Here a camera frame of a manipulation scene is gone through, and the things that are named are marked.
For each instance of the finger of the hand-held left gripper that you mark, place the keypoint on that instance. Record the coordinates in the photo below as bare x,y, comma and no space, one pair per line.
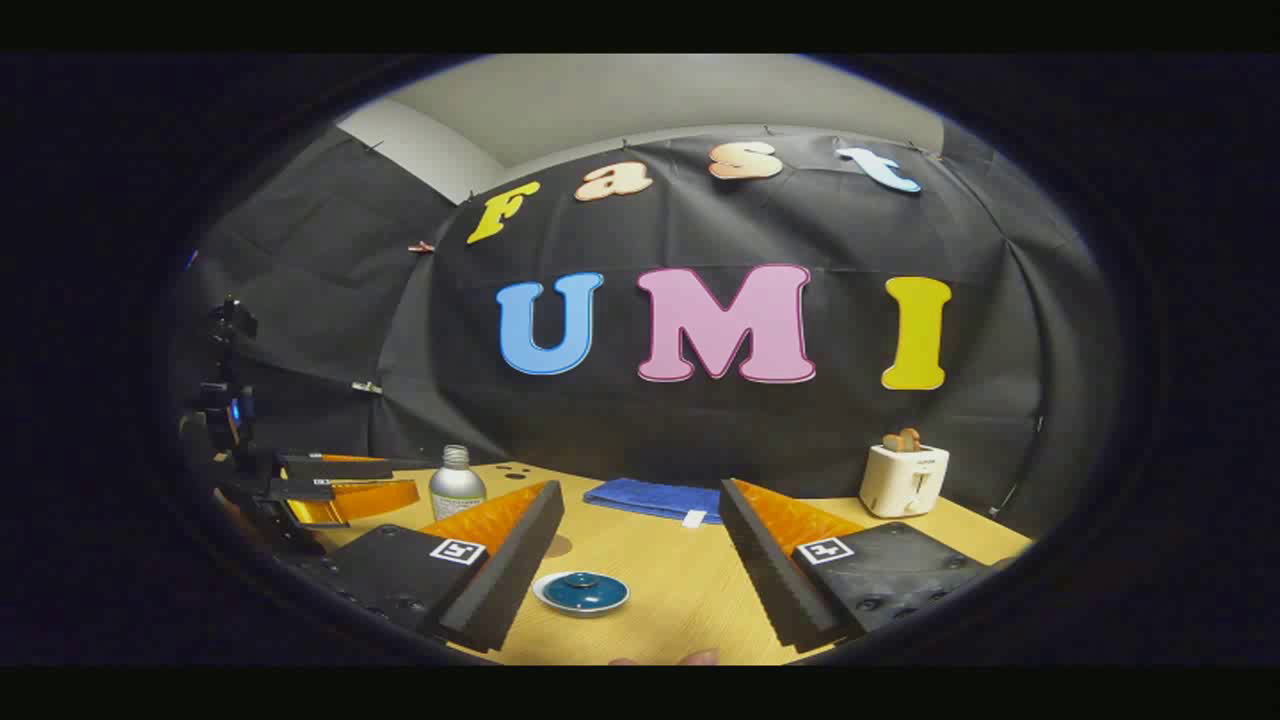
350,500
340,468

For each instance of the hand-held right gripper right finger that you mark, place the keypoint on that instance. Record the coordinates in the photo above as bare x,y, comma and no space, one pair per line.
765,570

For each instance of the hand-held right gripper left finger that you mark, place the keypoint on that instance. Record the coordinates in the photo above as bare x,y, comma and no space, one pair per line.
510,570

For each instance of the blue teacup lid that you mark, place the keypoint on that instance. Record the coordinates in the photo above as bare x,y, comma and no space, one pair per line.
585,592

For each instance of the silver water bottle green label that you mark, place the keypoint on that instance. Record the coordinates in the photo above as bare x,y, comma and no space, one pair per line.
455,490

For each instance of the black backdrop cloth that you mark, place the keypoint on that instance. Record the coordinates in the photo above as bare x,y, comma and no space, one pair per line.
800,440

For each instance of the blue folded cloth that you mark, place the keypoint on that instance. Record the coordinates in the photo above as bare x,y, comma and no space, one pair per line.
650,497

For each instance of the white toaster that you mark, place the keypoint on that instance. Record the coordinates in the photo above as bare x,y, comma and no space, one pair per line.
900,480

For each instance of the brown bread slice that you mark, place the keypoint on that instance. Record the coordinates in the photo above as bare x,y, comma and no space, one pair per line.
892,442
911,438

